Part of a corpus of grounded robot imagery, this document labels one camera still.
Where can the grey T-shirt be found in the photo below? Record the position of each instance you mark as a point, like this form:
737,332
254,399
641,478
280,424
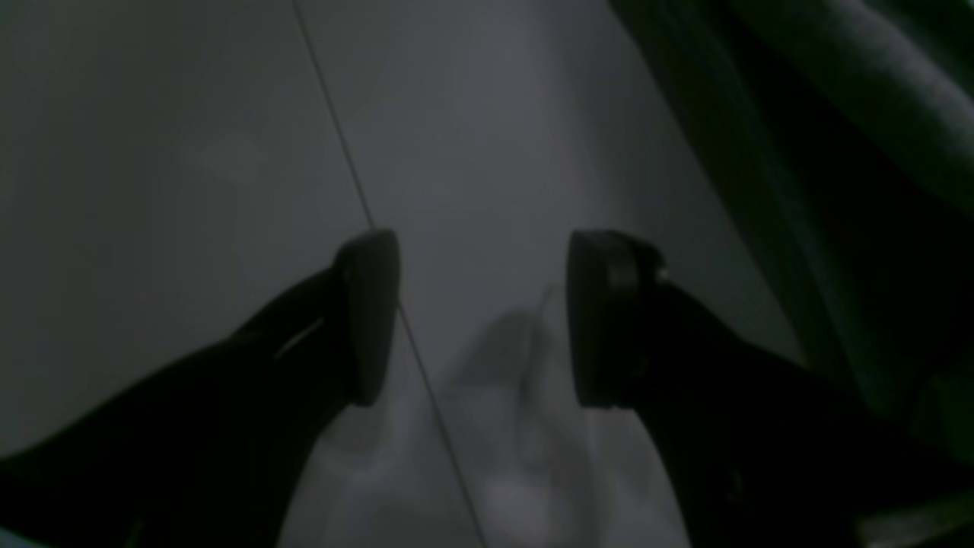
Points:
839,136

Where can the left gripper white left finger image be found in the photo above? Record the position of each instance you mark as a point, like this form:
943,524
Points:
208,452

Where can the left gripper white right finger image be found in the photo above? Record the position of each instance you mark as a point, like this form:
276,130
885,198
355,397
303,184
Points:
759,452

